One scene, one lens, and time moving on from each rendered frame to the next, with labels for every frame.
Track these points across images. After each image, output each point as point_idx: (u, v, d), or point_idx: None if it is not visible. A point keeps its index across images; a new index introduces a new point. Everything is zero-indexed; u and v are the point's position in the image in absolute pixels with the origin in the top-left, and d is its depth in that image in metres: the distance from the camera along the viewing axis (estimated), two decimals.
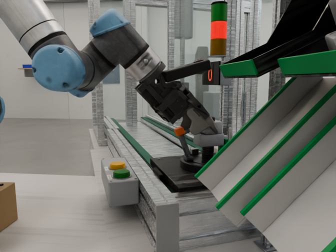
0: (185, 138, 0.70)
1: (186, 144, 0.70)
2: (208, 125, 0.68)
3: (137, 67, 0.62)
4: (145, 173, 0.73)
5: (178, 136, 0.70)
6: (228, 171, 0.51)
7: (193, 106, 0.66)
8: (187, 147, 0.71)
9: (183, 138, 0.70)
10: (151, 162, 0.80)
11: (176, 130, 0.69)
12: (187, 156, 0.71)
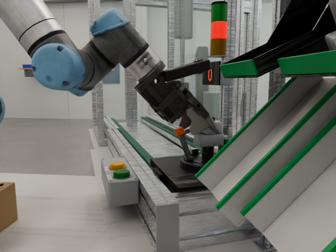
0: (185, 138, 0.70)
1: (186, 144, 0.70)
2: (208, 124, 0.67)
3: (137, 66, 0.62)
4: (145, 173, 0.73)
5: (178, 136, 0.70)
6: (228, 171, 0.51)
7: (193, 106, 0.65)
8: (187, 147, 0.71)
9: (183, 138, 0.70)
10: (151, 162, 0.80)
11: (176, 130, 0.69)
12: (187, 156, 0.71)
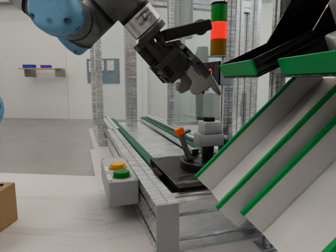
0: (185, 138, 0.70)
1: (186, 144, 0.70)
2: (209, 84, 0.65)
3: (136, 22, 0.60)
4: (145, 173, 0.73)
5: (178, 136, 0.70)
6: (228, 171, 0.51)
7: (193, 64, 0.64)
8: (187, 147, 0.71)
9: (183, 138, 0.70)
10: (151, 162, 0.80)
11: (176, 130, 0.69)
12: (187, 156, 0.71)
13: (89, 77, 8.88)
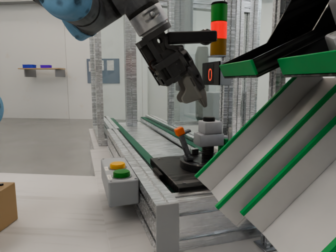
0: (185, 138, 0.70)
1: (186, 144, 0.70)
2: (200, 96, 0.67)
3: (142, 18, 0.60)
4: (145, 173, 0.73)
5: (178, 136, 0.70)
6: (228, 171, 0.51)
7: (191, 75, 0.64)
8: (187, 147, 0.71)
9: (183, 138, 0.70)
10: (151, 162, 0.80)
11: (176, 130, 0.69)
12: (187, 156, 0.71)
13: (89, 77, 8.88)
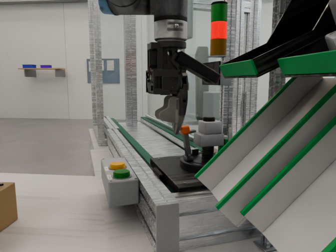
0: (189, 137, 0.70)
1: (188, 144, 0.70)
2: (176, 121, 0.67)
3: (166, 25, 0.62)
4: (145, 173, 0.73)
5: (182, 134, 0.71)
6: (228, 171, 0.51)
7: (180, 97, 0.65)
8: (189, 147, 0.71)
9: (187, 137, 0.70)
10: (151, 162, 0.80)
11: (182, 127, 0.69)
12: (187, 156, 0.71)
13: (89, 77, 8.88)
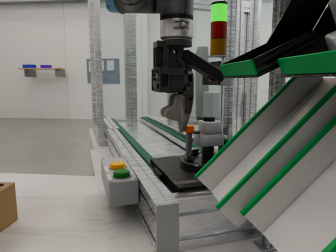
0: (192, 137, 0.71)
1: (191, 144, 0.71)
2: (182, 119, 0.67)
3: (172, 23, 0.62)
4: (145, 173, 0.73)
5: (186, 133, 0.71)
6: (228, 171, 0.51)
7: (185, 95, 0.65)
8: (191, 147, 0.71)
9: (190, 136, 0.70)
10: (151, 162, 0.80)
11: (187, 126, 0.69)
12: (187, 155, 0.71)
13: (89, 77, 8.88)
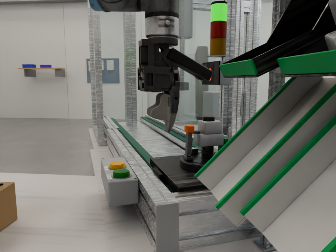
0: (192, 137, 0.71)
1: (191, 144, 0.71)
2: (168, 119, 0.66)
3: (157, 21, 0.61)
4: (145, 173, 0.73)
5: (186, 133, 0.71)
6: (228, 171, 0.51)
7: (172, 95, 0.64)
8: (191, 147, 0.71)
9: (191, 136, 0.70)
10: (151, 162, 0.80)
11: (188, 126, 0.70)
12: (187, 155, 0.71)
13: (89, 77, 8.88)
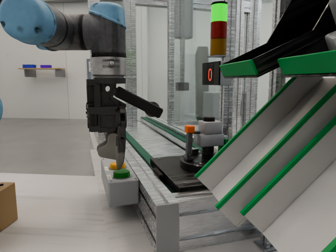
0: (192, 137, 0.71)
1: (191, 144, 0.71)
2: (116, 158, 0.66)
3: (101, 62, 0.61)
4: (145, 173, 0.73)
5: (186, 133, 0.71)
6: (228, 171, 0.51)
7: (118, 134, 0.64)
8: (191, 147, 0.71)
9: (191, 136, 0.70)
10: (151, 162, 0.80)
11: (188, 126, 0.70)
12: (187, 155, 0.71)
13: (89, 77, 8.88)
